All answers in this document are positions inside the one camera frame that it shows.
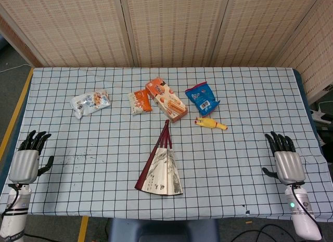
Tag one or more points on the ink painting paper folding fan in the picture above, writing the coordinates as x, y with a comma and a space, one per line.
166, 171

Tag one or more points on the white crinkled snack bag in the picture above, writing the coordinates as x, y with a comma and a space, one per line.
88, 102

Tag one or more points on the yellow rubber chicken toy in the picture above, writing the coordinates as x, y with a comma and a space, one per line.
209, 123

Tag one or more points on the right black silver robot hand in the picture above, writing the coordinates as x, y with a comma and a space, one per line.
288, 166

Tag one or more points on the blue snack bag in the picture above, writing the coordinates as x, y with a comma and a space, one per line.
201, 99

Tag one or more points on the black grid checked tablecloth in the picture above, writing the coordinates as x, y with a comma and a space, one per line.
104, 153

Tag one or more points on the woven bamboo folding screen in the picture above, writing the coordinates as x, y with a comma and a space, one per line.
171, 28

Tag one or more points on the blue chair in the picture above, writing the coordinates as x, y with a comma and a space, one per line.
161, 230

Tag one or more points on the orange white snack packet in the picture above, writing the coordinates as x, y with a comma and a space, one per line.
139, 102

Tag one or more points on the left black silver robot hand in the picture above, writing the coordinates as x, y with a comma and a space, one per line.
23, 165

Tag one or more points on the orange biscuit stick box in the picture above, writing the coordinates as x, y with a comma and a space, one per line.
167, 100

